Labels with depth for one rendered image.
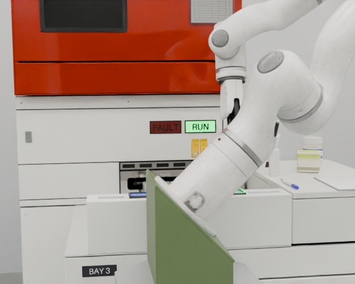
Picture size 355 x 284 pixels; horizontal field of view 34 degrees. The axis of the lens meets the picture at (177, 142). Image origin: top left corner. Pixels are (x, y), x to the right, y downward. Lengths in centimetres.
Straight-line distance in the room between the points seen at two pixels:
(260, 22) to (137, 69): 67
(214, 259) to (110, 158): 95
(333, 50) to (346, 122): 257
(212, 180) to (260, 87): 23
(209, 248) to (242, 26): 58
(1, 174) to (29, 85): 167
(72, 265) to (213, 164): 50
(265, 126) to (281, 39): 251
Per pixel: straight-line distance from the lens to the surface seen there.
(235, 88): 154
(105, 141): 212
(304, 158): 193
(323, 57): 139
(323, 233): 165
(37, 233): 219
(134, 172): 212
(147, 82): 206
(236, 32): 150
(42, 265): 222
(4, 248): 378
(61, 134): 212
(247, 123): 129
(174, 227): 123
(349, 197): 166
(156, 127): 212
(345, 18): 140
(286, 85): 126
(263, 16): 154
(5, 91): 364
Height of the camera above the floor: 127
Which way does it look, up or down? 6 degrees down
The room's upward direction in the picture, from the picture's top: 1 degrees counter-clockwise
